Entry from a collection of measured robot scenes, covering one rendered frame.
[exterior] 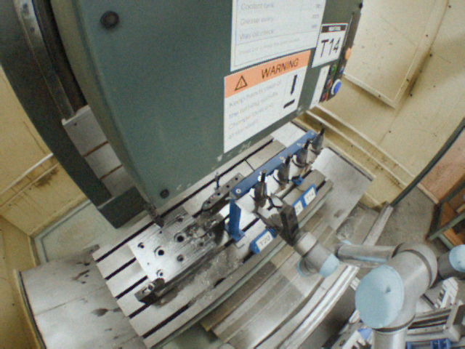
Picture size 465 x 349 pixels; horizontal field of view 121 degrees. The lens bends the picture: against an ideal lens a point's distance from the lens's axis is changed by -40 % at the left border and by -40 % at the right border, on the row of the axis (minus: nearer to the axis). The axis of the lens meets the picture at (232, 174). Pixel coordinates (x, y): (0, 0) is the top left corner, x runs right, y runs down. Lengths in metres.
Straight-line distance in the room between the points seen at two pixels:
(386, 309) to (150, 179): 0.43
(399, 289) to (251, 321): 0.78
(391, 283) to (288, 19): 0.44
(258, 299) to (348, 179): 0.90
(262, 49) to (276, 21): 0.03
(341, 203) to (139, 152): 1.29
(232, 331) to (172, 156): 0.96
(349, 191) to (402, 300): 1.06
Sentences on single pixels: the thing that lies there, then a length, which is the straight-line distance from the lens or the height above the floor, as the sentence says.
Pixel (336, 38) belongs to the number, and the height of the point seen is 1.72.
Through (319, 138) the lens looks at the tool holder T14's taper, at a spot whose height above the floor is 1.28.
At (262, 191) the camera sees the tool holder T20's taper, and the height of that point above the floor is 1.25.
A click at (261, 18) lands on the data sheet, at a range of 0.22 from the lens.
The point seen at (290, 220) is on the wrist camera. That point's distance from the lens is 0.65.
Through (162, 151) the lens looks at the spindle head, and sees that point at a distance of 0.21.
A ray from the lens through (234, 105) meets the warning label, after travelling 0.24.
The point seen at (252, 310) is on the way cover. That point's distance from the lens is 1.08.
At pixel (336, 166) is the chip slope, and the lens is 1.46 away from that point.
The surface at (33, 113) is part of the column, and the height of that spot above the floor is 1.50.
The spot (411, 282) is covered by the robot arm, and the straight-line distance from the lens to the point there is 0.48.
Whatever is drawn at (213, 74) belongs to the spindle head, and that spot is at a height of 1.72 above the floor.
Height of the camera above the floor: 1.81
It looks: 53 degrees down
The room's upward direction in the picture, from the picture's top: 3 degrees clockwise
